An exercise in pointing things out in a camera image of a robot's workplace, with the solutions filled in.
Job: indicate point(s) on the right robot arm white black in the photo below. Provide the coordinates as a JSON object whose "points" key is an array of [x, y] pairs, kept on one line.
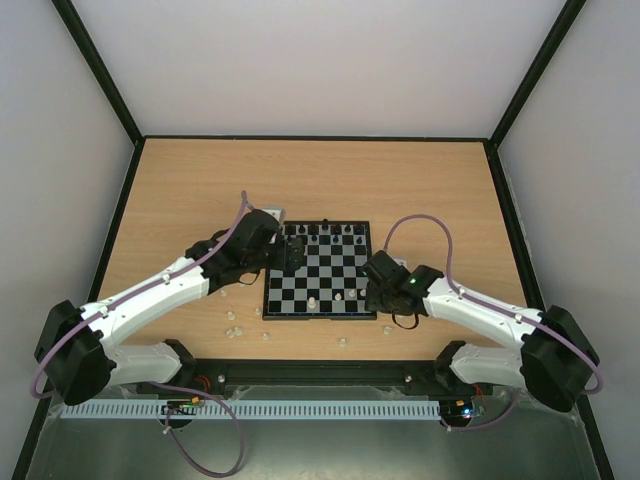
{"points": [[543, 352]]}

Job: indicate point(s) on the white cable duct strip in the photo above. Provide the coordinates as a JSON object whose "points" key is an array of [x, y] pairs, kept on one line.
{"points": [[257, 410]]}

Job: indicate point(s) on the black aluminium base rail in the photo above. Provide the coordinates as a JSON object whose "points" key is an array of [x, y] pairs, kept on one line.
{"points": [[320, 374]]}

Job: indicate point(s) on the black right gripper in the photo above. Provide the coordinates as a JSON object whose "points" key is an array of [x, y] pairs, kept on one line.
{"points": [[379, 291]]}

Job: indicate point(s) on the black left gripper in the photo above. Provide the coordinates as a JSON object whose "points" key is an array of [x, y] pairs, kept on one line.
{"points": [[297, 255]]}

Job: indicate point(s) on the black white chessboard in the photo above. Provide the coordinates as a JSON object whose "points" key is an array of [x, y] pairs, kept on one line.
{"points": [[327, 269]]}

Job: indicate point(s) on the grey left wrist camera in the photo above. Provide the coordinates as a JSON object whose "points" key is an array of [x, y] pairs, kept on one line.
{"points": [[277, 213]]}

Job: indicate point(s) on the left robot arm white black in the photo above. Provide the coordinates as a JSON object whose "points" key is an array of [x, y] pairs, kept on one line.
{"points": [[83, 350]]}

